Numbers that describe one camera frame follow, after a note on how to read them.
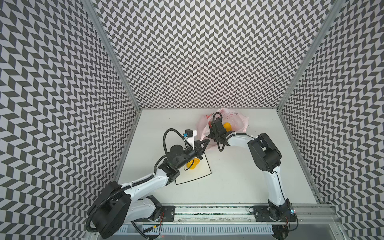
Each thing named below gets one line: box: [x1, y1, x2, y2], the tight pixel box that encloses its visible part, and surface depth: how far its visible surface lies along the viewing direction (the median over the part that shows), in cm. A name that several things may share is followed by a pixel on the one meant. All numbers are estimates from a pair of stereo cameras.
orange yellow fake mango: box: [223, 122, 232, 132], surface depth 104 cm
